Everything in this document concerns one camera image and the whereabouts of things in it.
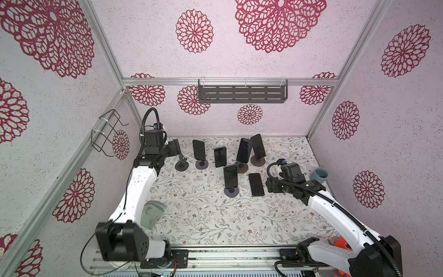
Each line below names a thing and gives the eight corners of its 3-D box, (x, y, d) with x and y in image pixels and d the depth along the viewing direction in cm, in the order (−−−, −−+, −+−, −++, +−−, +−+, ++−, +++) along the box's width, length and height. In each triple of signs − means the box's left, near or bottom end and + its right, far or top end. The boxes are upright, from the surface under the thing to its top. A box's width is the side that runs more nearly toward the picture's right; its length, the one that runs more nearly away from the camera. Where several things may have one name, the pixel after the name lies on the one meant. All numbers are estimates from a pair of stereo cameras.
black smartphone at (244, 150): (235, 165, 108) (237, 145, 94) (239, 157, 112) (242, 137, 98) (244, 168, 106) (248, 149, 92) (248, 160, 111) (252, 140, 96)
